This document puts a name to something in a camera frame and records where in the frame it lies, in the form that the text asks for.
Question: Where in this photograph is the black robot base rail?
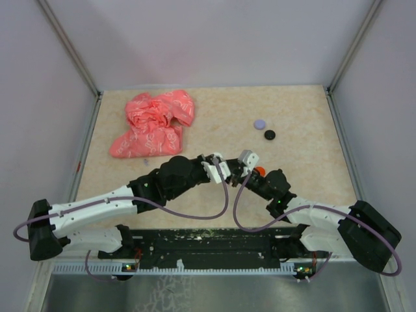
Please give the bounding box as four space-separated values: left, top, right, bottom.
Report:
98 226 328 270

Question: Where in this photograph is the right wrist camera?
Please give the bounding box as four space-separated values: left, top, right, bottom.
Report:
237 149 259 176

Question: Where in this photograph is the crumpled pink cloth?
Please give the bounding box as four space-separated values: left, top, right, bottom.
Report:
109 90 195 159

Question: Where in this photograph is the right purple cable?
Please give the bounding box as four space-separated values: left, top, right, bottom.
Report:
233 170 404 277

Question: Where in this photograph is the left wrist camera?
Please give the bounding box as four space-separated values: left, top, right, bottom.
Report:
201 153 231 184

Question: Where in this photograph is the white slotted cable duct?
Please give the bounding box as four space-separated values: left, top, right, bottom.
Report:
51 259 313 277

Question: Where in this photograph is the purple round charging case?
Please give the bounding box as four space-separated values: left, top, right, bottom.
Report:
253 119 266 130

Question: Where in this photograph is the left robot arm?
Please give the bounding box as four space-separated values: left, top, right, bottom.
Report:
26 154 231 261

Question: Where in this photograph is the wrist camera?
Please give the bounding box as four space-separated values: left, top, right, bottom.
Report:
201 153 231 184
237 149 259 176

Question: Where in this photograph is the orange charging case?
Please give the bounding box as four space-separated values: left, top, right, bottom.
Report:
255 166 266 176

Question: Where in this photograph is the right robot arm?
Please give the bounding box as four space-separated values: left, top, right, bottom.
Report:
226 159 402 277

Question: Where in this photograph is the black round charging case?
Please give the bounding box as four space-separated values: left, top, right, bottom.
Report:
264 129 276 140

